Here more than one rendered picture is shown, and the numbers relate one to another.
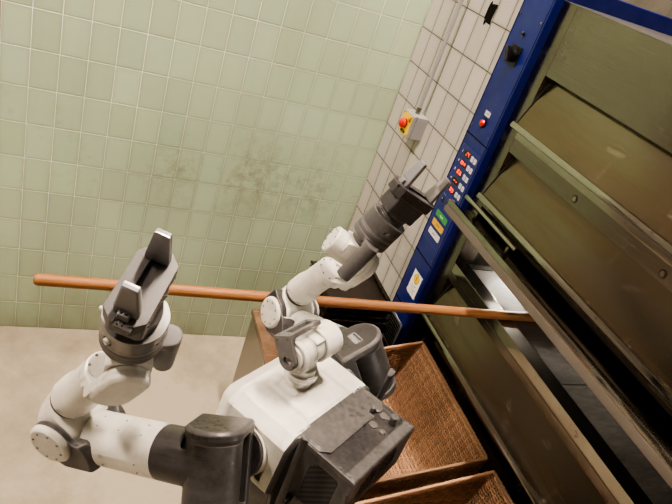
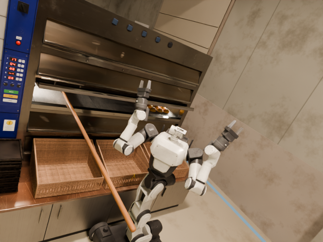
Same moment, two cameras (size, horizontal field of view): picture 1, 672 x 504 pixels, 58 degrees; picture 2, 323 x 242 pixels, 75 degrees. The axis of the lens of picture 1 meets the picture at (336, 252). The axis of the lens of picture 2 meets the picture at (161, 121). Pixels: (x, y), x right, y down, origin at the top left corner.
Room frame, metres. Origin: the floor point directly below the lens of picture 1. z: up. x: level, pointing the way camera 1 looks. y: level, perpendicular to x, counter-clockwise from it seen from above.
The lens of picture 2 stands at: (1.45, 1.39, 2.06)
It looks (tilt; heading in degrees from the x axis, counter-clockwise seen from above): 20 degrees down; 253
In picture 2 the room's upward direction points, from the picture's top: 23 degrees clockwise
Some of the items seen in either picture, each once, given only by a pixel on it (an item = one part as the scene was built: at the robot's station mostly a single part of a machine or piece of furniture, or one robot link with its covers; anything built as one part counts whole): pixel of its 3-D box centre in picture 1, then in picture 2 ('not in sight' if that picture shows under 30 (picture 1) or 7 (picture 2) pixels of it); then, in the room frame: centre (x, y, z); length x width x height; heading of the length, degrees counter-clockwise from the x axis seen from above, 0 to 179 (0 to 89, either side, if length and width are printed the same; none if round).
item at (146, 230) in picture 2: not in sight; (138, 233); (0.75, -0.09, 0.28); 0.21 x 0.20 x 0.13; 27
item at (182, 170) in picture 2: not in sight; (163, 158); (0.53, -0.87, 0.72); 0.56 x 0.49 x 0.28; 25
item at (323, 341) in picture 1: (310, 351); (175, 133); (0.87, -0.02, 1.47); 0.10 x 0.07 x 0.09; 152
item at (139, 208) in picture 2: not in sight; (146, 198); (0.86, -0.03, 0.78); 0.18 x 0.15 x 0.47; 117
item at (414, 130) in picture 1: (412, 124); not in sight; (2.53, -0.12, 1.46); 0.10 x 0.07 x 0.10; 27
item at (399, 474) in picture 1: (380, 420); (67, 164); (1.59, -0.34, 0.72); 0.56 x 0.49 x 0.28; 26
